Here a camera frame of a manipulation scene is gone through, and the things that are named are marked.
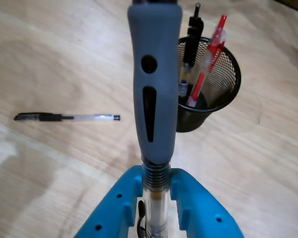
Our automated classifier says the black chrome click pen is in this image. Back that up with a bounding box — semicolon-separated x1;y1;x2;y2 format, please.
180;2;205;99

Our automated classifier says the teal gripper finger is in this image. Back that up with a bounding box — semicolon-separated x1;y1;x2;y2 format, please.
74;165;144;238
170;168;244;238

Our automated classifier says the red and white pen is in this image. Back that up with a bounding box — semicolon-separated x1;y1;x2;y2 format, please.
186;14;228;108

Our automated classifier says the grey grip clear pen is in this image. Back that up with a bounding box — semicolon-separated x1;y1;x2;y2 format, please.
127;0;183;238

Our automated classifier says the black mesh pen holder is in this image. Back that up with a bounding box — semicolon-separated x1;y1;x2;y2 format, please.
175;36;242;133

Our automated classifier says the black capped gel pen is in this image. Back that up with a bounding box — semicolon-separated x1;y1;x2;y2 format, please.
13;113;122;122

